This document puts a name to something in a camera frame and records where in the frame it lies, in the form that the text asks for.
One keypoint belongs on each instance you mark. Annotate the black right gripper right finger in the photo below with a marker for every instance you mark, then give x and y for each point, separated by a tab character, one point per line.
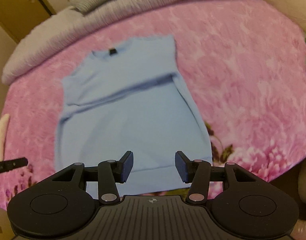
199	174

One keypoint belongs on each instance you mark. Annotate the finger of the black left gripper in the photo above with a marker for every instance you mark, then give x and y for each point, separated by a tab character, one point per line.
9	165

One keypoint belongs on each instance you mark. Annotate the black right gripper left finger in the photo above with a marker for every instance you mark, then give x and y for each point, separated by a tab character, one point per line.
99	181

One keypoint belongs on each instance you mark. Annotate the light blue sweatshirt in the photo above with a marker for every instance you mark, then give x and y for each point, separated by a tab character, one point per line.
133	99

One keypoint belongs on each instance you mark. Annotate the cream pillow corner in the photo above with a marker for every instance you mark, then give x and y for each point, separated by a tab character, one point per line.
4	121

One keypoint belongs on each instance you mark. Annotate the pink rose blanket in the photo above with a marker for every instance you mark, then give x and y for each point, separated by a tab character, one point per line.
243	62

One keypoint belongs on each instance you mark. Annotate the brown wooden door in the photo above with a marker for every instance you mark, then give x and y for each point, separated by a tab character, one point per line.
19	17

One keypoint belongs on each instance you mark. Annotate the striped lilac duvet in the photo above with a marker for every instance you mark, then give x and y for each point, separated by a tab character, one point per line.
66	27

